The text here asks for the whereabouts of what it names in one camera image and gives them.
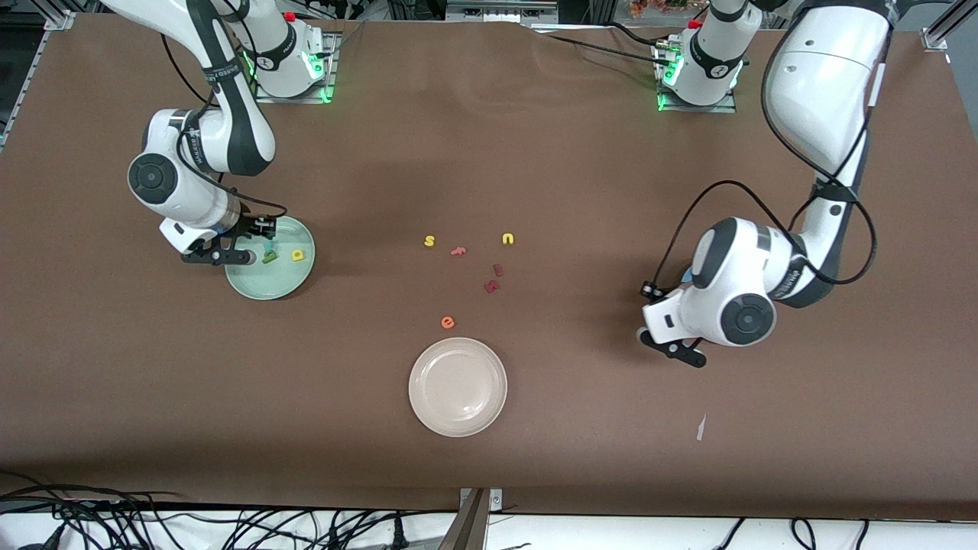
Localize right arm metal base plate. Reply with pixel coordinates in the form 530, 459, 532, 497
254, 31, 338, 105

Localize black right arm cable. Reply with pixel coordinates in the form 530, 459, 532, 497
159, 34, 289, 220

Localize silver metal device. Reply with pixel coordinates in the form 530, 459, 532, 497
445, 0, 560, 25

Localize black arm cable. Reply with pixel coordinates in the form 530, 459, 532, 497
640, 23, 877, 300
159, 34, 289, 220

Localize grey diagonal bar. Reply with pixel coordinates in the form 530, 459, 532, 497
437, 489, 490, 550

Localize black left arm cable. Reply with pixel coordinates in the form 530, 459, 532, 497
640, 23, 877, 300

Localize aluminium frame corner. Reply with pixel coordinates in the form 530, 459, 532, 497
921, 0, 978, 53

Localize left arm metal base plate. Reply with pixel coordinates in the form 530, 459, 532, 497
656, 46, 739, 115

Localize cream plate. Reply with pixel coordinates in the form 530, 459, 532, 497
408, 337, 508, 438

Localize aluminium frame rail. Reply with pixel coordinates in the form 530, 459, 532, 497
0, 9, 77, 150

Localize orange flowers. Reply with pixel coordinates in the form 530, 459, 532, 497
629, 0, 688, 19

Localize black box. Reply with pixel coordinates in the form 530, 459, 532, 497
388, 0, 448, 22

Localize green plate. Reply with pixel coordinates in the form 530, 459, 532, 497
224, 216, 316, 301

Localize small metal bracket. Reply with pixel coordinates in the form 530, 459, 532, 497
458, 487, 504, 512

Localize brown table cover sheet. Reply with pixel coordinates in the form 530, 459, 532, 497
0, 11, 978, 522

